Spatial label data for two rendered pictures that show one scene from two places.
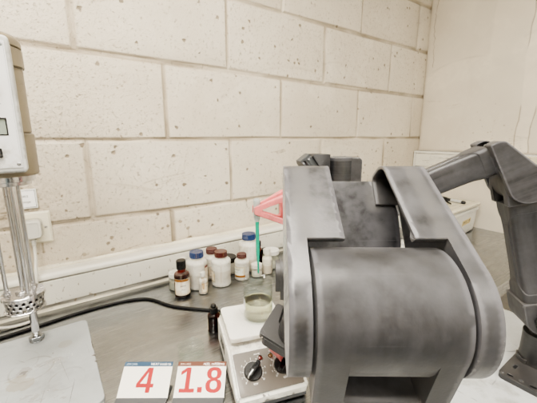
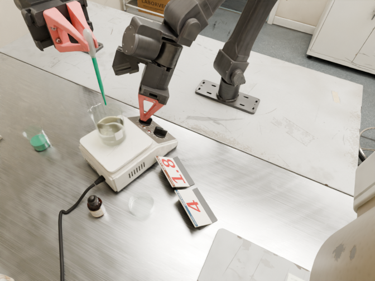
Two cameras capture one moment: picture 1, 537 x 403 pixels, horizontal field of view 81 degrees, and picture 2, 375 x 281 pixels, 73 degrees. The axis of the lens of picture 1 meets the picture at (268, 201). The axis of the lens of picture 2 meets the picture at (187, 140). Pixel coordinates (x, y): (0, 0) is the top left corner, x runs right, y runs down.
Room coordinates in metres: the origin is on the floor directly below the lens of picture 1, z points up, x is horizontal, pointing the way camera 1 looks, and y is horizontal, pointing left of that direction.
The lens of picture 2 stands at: (0.64, 0.40, 1.44)
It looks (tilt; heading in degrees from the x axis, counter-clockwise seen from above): 51 degrees down; 237
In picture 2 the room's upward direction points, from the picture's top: 6 degrees clockwise
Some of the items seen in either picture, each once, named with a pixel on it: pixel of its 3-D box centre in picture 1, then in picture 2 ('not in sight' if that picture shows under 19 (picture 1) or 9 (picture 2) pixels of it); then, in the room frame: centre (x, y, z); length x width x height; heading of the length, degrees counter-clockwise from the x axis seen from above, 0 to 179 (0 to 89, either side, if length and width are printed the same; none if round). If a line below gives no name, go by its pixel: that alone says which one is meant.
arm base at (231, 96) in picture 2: not in sight; (229, 87); (0.21, -0.05, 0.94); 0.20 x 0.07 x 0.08; 125
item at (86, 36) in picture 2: not in sight; (88, 43); (0.59, 0.02, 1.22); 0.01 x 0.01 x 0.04; 17
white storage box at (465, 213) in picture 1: (431, 215); not in sight; (1.51, -0.81, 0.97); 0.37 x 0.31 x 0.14; 129
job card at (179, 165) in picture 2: (200, 382); (174, 170); (0.49, 0.12, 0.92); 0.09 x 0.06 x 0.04; 90
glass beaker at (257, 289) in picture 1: (259, 299); (109, 126); (0.59, 0.02, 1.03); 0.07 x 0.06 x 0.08; 148
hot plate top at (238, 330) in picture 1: (251, 319); (117, 142); (0.59, 0.04, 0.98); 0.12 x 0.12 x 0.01; 17
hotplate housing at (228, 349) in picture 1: (256, 345); (128, 146); (0.57, 0.02, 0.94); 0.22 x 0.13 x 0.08; 18
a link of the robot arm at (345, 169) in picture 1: (354, 185); not in sight; (0.63, -0.18, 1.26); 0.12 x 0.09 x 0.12; 78
